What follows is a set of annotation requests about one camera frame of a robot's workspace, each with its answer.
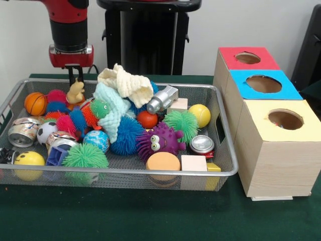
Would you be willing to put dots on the black chair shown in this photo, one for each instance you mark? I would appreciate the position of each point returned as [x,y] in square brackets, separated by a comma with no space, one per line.
[308,50]

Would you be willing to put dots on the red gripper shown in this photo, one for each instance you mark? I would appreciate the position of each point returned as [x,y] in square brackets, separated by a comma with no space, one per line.
[71,59]

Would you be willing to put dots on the light blue cloth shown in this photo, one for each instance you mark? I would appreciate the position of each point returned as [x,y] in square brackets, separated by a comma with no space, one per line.
[110,118]

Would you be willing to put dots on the yellow smiley ball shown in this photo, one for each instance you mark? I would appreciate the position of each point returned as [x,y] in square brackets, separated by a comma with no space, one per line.
[28,159]

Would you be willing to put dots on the yellow tennis ball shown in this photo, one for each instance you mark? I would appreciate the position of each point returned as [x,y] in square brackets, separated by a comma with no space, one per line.
[199,115]

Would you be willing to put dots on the green spiky rubber ball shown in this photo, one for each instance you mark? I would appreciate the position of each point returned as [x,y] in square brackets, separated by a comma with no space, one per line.
[84,155]
[181,123]

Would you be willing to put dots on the purple spiky monster toy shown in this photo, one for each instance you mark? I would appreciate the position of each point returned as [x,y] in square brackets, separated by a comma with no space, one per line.
[170,140]

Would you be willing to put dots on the orange foam disc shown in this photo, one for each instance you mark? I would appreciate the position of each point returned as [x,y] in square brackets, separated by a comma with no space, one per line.
[163,162]

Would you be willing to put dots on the cream waffle cloth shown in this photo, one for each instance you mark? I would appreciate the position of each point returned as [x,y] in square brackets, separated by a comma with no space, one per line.
[130,84]

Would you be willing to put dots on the yellow plush animal toy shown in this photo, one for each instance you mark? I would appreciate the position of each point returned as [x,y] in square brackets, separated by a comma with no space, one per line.
[75,93]

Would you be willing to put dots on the crushed silver drink can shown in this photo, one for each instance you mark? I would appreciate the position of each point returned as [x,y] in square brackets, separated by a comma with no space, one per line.
[201,144]

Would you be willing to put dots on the silver mesh bin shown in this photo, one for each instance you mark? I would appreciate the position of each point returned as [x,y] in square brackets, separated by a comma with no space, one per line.
[50,85]

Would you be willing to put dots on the pale wooden cube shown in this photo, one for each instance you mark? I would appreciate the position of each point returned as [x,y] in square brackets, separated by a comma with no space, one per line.
[194,163]

